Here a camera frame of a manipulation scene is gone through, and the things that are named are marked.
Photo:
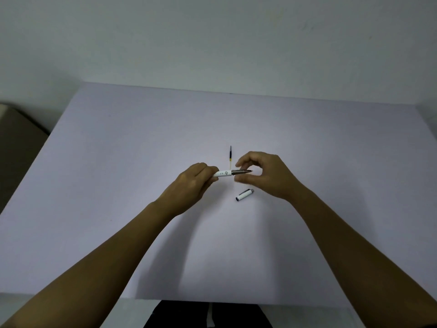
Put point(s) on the white pen with grey tip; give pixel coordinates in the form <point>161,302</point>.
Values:
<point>227,173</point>

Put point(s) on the thin pen refill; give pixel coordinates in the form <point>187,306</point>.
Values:
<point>230,157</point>

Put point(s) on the person's left fingers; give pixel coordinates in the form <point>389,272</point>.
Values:
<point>206,172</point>

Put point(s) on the person's right thumb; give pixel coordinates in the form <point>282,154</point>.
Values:
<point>245,179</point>

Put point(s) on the person's right forearm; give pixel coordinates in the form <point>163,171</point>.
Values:
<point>358,263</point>

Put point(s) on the person's right hand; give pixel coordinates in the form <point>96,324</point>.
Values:
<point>276,177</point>

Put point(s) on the person's left hand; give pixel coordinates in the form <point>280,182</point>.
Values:
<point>186,191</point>

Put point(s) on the person's dark trousers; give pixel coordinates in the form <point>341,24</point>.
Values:
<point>184,315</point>

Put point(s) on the white pen cap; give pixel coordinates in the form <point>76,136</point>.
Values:
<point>244,195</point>

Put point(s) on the person's left forearm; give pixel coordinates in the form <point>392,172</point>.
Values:
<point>92,269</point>

